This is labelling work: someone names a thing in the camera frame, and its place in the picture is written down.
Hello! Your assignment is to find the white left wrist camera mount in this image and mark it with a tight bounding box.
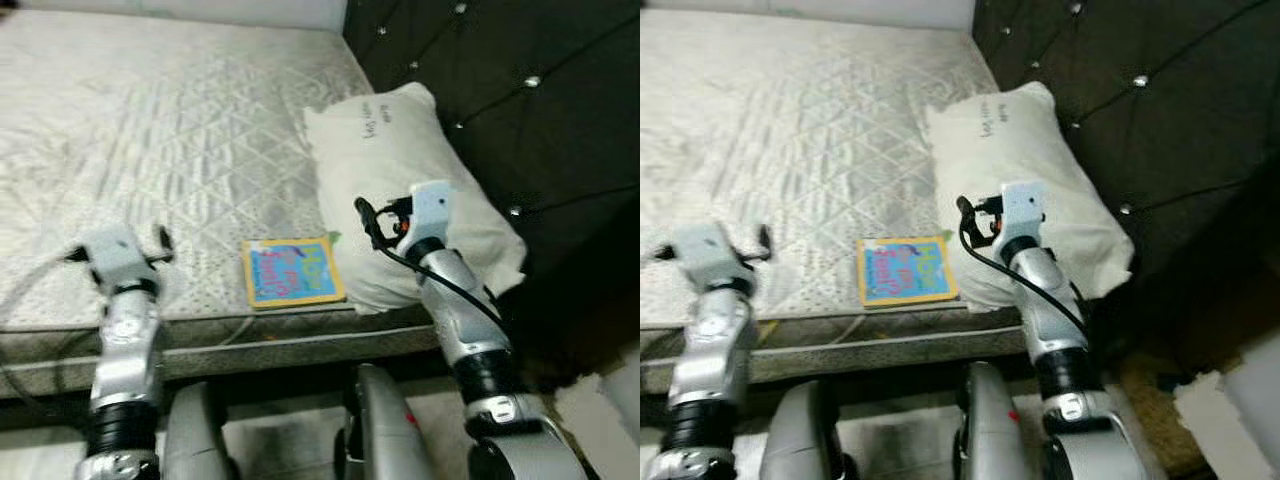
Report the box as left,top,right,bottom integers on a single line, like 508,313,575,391
671,221,747,292
77,224,152,292

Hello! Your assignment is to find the white pillow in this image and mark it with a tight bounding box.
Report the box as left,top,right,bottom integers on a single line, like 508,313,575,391
303,82,529,317
924,81,1137,314

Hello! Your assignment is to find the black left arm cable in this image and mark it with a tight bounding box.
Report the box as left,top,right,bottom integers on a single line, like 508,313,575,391
0,248,94,401

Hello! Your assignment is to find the brown floor mat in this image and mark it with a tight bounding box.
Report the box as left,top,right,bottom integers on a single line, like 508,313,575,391
1117,349,1217,477

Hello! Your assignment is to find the dark tufted headboard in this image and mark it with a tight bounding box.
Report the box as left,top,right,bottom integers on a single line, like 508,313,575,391
342,0,641,353
971,0,1280,363

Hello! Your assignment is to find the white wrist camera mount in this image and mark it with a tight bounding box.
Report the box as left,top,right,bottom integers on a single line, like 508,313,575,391
999,180,1049,250
77,224,152,292
397,180,454,252
671,221,747,292

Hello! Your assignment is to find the grey robot left leg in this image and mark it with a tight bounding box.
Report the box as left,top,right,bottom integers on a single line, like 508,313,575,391
759,377,852,480
159,379,242,480

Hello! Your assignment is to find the white quilted mattress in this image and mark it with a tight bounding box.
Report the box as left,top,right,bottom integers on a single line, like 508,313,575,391
640,8,1043,397
0,10,443,401

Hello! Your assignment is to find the white box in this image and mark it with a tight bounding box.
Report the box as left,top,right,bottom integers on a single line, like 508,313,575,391
1174,369,1264,474
552,371,630,480

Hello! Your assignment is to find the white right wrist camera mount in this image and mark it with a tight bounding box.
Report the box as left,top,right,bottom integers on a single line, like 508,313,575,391
999,180,1049,250
397,180,454,252

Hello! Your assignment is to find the grey robot right leg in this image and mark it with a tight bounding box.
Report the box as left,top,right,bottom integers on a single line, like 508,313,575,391
339,361,447,480
954,359,1047,480

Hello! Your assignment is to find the dark bed base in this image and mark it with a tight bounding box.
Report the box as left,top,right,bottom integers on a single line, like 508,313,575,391
0,352,481,433
640,372,1053,433

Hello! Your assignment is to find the grey robot leg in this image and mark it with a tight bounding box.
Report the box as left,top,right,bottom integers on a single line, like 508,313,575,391
954,359,1047,480
759,377,852,480
159,379,242,480
339,361,447,480

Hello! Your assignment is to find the yellow blue children's book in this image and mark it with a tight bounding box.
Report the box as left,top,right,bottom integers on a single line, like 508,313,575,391
855,235,960,308
241,236,348,310

